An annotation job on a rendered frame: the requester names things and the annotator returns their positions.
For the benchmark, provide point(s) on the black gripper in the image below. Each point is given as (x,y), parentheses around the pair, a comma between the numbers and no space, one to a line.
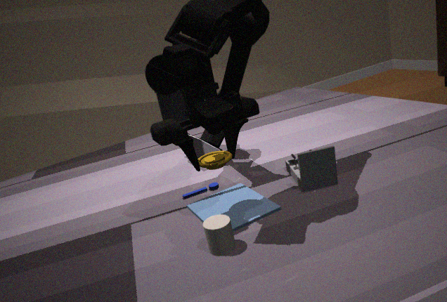
(170,131)

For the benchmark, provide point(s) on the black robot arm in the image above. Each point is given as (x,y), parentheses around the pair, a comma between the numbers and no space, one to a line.
(209,23)

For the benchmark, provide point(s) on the gold round plate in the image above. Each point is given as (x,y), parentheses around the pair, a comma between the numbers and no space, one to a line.
(215,160)

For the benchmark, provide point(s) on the light blue flat mat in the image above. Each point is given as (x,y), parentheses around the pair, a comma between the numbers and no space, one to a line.
(240,203)

